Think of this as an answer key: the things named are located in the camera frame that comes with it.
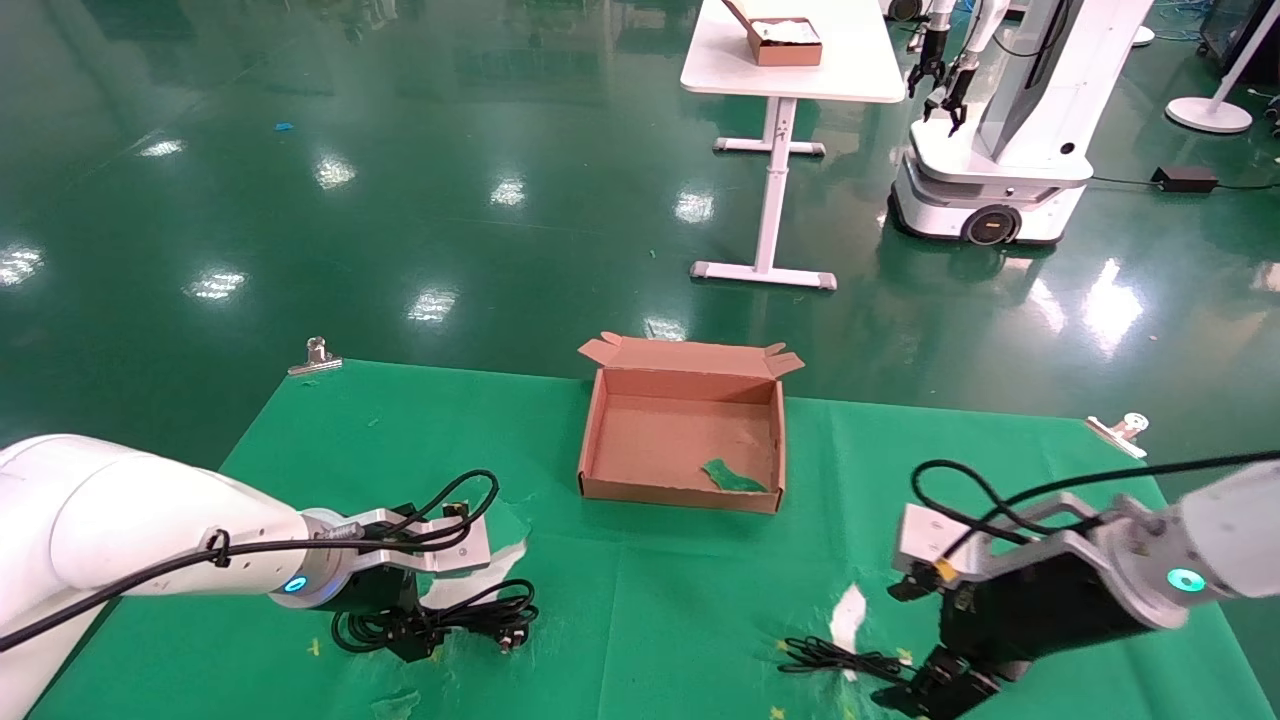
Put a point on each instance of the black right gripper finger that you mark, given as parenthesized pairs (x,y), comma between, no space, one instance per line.
(900,697)
(955,685)

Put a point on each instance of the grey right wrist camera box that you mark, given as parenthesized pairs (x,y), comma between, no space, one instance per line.
(930,540)

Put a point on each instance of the white wheeled background robot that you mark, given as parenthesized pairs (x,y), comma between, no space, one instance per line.
(1010,160)

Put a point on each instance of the black background robot gripper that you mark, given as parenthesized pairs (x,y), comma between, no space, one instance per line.
(955,95)
(927,68)

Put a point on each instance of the black power adapter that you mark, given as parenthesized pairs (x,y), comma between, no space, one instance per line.
(1183,180)

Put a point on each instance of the small brown cardboard box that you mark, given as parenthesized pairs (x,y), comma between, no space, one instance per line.
(785,45)

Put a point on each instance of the open brown cardboard box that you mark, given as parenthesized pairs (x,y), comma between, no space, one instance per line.
(660,440)

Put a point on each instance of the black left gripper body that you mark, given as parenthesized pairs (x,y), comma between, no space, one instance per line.
(380,600)

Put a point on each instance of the white background table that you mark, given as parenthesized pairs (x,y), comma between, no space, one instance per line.
(800,75)

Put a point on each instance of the white floor stand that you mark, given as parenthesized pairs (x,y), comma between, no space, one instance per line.
(1208,115)

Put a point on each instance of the metal table clip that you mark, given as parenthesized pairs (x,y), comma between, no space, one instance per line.
(316,360)
(1118,432)

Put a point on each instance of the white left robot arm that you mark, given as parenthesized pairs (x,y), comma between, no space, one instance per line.
(130,520)

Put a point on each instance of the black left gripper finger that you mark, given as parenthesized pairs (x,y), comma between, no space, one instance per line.
(415,645)

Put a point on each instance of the green table cloth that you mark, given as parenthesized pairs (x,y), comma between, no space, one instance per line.
(650,600)

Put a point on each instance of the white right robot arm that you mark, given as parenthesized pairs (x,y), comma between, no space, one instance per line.
(1230,540)

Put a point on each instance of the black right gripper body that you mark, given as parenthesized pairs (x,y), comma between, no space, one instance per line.
(1040,610)

